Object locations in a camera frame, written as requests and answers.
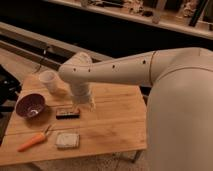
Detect white ceramic cup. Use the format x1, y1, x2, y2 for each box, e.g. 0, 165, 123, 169
39, 70, 58, 93

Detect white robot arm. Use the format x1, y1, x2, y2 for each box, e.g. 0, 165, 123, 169
59, 47, 213, 171

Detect wooden table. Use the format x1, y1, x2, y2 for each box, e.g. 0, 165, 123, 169
0, 74, 146, 166

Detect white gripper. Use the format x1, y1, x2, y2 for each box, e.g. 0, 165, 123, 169
70, 83, 96, 111

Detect maroon bowl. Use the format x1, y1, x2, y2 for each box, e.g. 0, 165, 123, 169
15, 93, 45, 118

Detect black cable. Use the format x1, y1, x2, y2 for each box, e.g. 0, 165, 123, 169
33, 46, 52, 74

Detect orange carrot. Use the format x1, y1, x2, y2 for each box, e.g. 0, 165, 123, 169
17, 125, 51, 152

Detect white sponge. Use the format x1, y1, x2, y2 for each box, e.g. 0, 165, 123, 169
56, 133, 80, 149

